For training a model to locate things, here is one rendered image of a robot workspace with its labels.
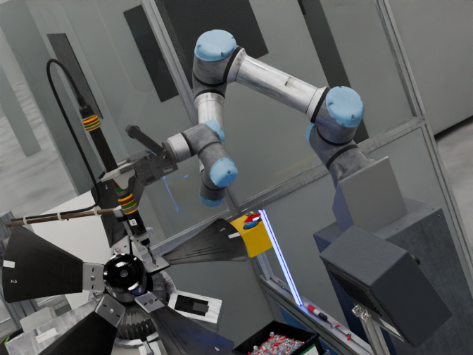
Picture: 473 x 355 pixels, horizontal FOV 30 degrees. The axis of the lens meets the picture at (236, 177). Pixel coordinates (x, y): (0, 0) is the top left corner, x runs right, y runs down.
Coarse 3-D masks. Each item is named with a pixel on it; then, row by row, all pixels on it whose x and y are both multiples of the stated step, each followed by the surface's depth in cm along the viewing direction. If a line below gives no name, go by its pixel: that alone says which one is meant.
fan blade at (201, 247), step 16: (224, 224) 259; (192, 240) 256; (208, 240) 253; (224, 240) 251; (240, 240) 251; (176, 256) 248; (192, 256) 246; (208, 256) 245; (224, 256) 245; (240, 256) 245
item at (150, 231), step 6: (114, 210) 245; (120, 210) 244; (120, 216) 245; (126, 216) 245; (126, 222) 245; (126, 228) 246; (132, 228) 246; (150, 228) 246; (132, 234) 246; (144, 234) 243; (150, 234) 243; (132, 240) 244; (138, 240) 242
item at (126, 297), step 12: (108, 264) 241; (120, 264) 242; (132, 264) 242; (108, 276) 241; (120, 276) 241; (132, 276) 240; (144, 276) 240; (108, 288) 239; (120, 288) 239; (132, 288) 238; (144, 288) 244; (120, 300) 243; (132, 300) 244
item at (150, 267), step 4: (156, 260) 251; (160, 260) 250; (164, 260) 250; (144, 264) 251; (148, 264) 250; (152, 264) 249; (156, 264) 248; (160, 264) 247; (164, 264) 246; (168, 264) 245; (148, 268) 246; (152, 268) 245; (156, 268) 244; (148, 272) 244
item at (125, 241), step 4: (128, 236) 249; (120, 240) 251; (124, 240) 250; (128, 240) 248; (116, 244) 253; (120, 244) 251; (124, 244) 249; (128, 244) 247; (112, 248) 254; (120, 248) 250; (124, 248) 249; (128, 248) 247; (112, 252) 253; (116, 252) 251; (120, 252) 250; (124, 252) 248; (128, 252) 246; (112, 256) 253
